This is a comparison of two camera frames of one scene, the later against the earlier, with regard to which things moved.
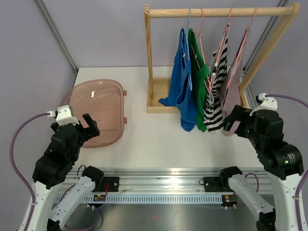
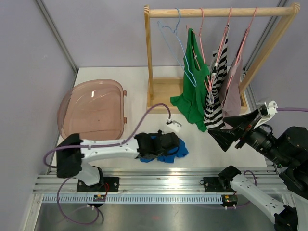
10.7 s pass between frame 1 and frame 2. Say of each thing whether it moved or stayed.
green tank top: stayed
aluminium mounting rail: stayed
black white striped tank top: stayed
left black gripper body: moved
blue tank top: moved
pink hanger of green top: moved
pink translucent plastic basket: stayed
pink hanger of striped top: stayed
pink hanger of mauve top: stayed
